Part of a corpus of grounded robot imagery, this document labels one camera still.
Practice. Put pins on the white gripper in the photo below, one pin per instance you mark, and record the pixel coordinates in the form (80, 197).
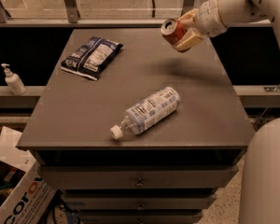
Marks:
(209, 18)

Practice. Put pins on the white cardboard box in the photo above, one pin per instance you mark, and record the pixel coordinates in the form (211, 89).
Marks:
(29, 200)

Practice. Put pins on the white pump dispenser bottle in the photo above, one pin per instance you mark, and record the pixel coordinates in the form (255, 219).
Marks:
(13, 81)

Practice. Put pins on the red coke can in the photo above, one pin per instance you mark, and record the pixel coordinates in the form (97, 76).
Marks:
(172, 31)

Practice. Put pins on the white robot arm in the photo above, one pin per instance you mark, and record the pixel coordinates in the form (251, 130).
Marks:
(260, 188)

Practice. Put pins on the clear plastic water bottle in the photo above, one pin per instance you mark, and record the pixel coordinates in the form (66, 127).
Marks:
(140, 117)

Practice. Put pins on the blue white chip bag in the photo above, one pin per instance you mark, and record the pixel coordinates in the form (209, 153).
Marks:
(91, 58)

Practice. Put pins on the grey metal railing frame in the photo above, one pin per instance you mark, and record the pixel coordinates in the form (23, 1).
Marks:
(86, 13)

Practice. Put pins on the grey drawer cabinet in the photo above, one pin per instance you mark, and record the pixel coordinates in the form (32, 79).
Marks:
(149, 142)

